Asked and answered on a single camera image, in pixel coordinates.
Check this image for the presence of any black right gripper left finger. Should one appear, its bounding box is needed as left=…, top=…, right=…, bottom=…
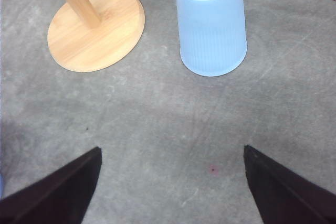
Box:
left=0, top=146, right=102, bottom=224

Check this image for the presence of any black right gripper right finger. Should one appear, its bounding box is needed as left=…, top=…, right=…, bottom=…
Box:
left=243, top=145, right=336, bottom=224

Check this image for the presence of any blue cup image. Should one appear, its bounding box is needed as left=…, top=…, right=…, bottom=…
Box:
left=177, top=0, right=247, bottom=77

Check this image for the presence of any wooden mug tree stand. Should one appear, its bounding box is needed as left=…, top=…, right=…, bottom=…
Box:
left=47, top=0, right=145, bottom=73

